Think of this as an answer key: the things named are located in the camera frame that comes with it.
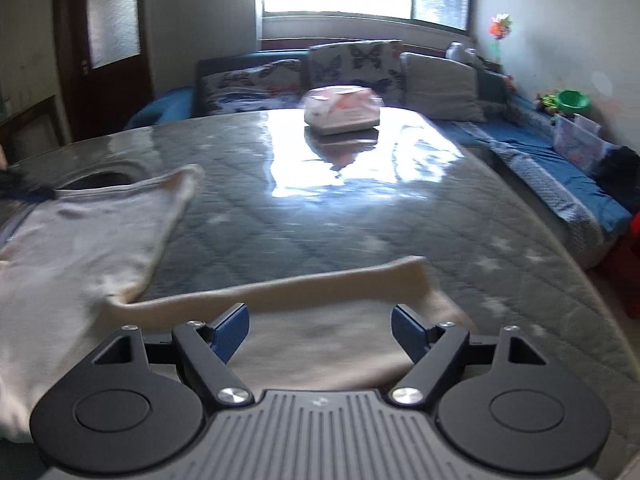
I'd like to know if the cream white sweatshirt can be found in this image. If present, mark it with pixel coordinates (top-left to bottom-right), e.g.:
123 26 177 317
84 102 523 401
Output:
1 165 470 443

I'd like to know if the round black induction cooktop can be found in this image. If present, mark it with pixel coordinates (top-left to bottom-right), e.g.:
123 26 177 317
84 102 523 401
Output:
58 170 143 190

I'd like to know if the dark wooden door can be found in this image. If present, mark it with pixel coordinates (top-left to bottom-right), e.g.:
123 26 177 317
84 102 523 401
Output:
53 0 153 142

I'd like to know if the blue sofa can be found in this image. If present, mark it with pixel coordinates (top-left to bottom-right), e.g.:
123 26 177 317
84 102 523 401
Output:
127 50 639 268

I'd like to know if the clear plastic storage box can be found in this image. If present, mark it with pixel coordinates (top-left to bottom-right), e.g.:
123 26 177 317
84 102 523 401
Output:
553 115 614 174

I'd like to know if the black backpack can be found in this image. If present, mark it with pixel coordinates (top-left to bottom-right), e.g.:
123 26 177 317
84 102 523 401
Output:
594 146 639 212

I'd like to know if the beige cushion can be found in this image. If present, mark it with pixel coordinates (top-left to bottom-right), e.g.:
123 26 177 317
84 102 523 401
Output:
400 52 486 122

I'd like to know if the pink white tissue box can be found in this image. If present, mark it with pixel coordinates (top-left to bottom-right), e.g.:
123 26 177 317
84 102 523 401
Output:
302 86 384 136

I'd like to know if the butterfly cushion lying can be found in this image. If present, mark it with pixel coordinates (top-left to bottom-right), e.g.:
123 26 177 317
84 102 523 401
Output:
198 58 305 116

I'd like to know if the green plastic bowl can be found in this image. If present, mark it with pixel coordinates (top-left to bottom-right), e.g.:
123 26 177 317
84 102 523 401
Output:
555 89 591 115

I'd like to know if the butterfly cushion upright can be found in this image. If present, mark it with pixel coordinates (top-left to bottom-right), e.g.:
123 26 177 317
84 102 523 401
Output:
308 40 405 107

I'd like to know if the white plush toy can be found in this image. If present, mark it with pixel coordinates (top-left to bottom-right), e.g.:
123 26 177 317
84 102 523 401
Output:
445 41 483 67

